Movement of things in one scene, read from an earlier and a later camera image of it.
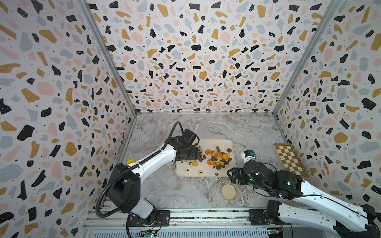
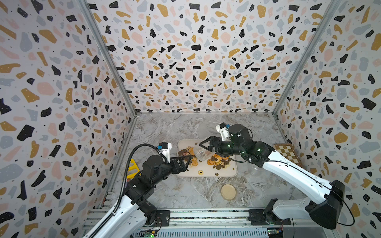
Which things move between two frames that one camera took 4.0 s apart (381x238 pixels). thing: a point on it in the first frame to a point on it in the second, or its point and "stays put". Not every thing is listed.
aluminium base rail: (203, 222) stays put
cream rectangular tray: (217, 158) stays put
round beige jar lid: (228, 191) stays put
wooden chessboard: (289, 159) stays put
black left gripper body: (192, 153) to (176, 170)
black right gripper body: (244, 179) to (228, 148)
